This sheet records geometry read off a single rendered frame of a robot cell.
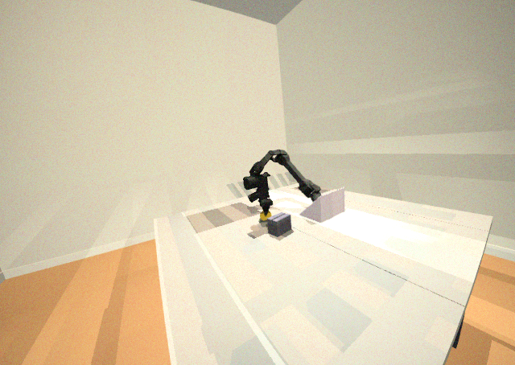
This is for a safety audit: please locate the gold coin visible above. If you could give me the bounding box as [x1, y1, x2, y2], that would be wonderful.
[260, 211, 272, 221]

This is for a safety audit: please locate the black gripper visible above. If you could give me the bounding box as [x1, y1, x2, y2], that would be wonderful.
[257, 186, 273, 215]

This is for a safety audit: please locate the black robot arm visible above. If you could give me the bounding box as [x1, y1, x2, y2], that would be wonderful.
[243, 150, 322, 203]

